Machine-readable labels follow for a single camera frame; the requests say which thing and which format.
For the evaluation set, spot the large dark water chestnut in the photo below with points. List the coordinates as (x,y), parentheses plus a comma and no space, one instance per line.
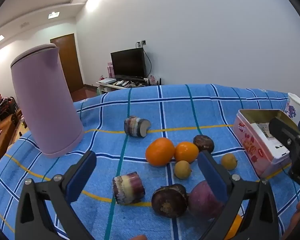
(168,200)

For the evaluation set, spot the large orange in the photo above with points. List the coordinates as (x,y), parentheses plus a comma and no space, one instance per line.
(160,152)

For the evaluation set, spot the sugarcane piece grey cut end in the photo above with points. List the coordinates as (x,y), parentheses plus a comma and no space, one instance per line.
(136,127)

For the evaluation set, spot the lilac electric kettle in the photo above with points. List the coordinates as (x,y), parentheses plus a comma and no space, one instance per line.
(47,100)

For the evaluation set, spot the printed paper liner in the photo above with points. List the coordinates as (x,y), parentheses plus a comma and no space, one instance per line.
(262,132)

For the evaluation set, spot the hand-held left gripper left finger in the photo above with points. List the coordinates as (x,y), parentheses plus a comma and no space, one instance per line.
(81,177)

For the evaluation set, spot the black router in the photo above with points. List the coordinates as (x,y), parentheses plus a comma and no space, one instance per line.
(146,81)

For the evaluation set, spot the white set-top device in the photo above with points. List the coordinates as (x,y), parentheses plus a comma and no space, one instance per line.
(107,80)

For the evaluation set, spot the white mug blue flowers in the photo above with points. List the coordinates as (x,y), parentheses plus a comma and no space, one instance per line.
(293,105)

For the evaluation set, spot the dark brown wooden door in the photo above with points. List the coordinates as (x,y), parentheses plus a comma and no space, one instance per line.
(66,62)

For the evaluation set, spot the black television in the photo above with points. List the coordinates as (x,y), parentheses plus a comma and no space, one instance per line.
(128,62)

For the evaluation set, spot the yellow-brown longan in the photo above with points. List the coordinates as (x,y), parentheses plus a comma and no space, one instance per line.
(182,170)
(229,161)

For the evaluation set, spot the brown leather sofa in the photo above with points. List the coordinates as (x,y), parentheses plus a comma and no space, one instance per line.
(5,125)

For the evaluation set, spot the small dark water chestnut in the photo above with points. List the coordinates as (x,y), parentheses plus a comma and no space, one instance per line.
(203,142)

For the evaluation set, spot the small orange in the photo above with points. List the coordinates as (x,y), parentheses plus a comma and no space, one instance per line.
(235,226)
(186,152)

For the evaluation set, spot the pink floral box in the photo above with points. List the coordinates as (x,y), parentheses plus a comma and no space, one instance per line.
(110,70)

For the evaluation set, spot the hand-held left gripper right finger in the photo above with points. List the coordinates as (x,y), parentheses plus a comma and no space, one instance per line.
(212,177)

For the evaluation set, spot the blue plaid blanket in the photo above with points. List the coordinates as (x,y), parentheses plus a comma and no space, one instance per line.
(165,105)

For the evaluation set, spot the purple red apple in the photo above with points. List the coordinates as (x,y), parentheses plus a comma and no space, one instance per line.
(202,202)

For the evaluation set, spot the pink floral small item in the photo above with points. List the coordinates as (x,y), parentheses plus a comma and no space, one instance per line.
(152,79)

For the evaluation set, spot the pink metal tin box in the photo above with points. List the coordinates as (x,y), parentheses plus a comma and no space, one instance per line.
(250,145)

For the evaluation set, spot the sugarcane piece pale striped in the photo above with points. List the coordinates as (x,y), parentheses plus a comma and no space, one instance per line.
(128,187)

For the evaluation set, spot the wall power socket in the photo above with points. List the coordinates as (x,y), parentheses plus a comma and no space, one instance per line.
(141,43)

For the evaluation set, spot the white television stand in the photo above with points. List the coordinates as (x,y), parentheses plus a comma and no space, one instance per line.
(107,86)

